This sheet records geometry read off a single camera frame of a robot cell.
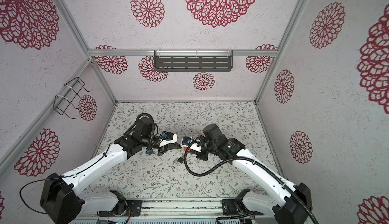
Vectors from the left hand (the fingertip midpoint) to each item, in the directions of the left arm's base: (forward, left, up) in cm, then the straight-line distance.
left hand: (179, 146), depth 73 cm
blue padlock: (+6, +20, -18) cm, 28 cm away
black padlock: (+2, +1, -20) cm, 20 cm away
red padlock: (-6, -4, +10) cm, 12 cm away
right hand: (+1, -6, 0) cm, 6 cm away
